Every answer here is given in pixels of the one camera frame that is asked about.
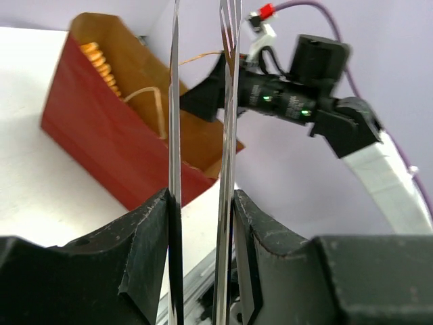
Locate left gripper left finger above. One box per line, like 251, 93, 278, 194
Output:
1, 190, 168, 324

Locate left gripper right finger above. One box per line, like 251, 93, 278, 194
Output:
233, 190, 432, 324

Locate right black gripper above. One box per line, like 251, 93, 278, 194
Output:
180, 35, 350, 123

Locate metal serving tongs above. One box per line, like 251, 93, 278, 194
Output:
167, 1, 242, 324

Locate red paper bag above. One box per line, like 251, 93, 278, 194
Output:
40, 12, 245, 211

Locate long orange baguette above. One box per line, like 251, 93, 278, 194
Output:
80, 42, 121, 98

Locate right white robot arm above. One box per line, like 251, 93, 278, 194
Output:
237, 35, 432, 234

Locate aluminium frame rail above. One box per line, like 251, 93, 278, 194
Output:
155, 250, 244, 325

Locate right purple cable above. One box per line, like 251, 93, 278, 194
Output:
273, 0, 433, 221

